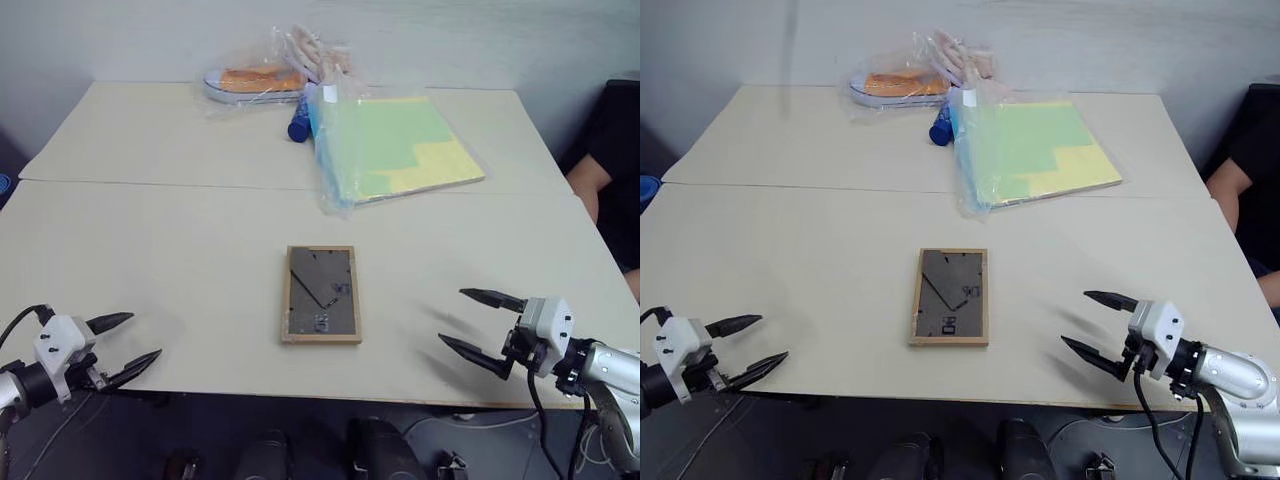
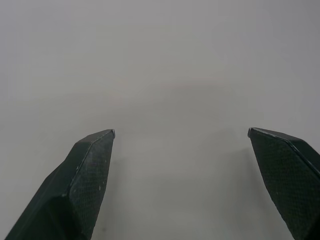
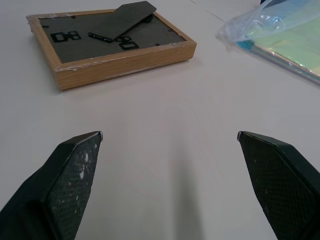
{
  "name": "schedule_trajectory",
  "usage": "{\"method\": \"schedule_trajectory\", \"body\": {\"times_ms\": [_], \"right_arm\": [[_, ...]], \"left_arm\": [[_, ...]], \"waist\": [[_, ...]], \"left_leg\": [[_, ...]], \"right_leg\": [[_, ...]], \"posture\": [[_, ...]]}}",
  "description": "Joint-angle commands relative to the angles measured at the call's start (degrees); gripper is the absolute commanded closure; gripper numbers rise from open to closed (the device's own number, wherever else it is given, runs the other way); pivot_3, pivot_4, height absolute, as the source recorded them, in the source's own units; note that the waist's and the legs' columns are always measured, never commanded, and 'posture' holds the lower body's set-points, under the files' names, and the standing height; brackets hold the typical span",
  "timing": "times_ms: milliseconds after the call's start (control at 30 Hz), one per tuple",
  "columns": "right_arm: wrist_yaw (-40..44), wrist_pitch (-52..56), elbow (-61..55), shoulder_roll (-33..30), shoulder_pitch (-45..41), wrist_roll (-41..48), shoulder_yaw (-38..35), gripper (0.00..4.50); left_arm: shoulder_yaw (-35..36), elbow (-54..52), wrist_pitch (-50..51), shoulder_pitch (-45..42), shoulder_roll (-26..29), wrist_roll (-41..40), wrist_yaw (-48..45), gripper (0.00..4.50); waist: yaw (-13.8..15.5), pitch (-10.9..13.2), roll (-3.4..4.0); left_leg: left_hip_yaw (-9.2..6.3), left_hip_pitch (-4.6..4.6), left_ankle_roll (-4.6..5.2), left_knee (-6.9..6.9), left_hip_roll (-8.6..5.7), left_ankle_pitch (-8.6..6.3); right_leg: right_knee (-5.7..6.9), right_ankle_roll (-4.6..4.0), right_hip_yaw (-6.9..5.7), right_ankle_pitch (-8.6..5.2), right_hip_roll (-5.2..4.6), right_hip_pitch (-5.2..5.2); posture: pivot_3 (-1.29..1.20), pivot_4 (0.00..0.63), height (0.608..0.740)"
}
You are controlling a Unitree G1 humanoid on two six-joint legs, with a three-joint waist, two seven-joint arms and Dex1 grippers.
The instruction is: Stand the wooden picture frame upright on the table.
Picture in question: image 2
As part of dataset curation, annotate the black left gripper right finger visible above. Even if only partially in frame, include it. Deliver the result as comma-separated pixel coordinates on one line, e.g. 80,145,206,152
247,127,320,240

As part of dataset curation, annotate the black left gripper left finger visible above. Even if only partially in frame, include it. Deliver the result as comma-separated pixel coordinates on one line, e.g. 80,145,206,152
4,128,116,240

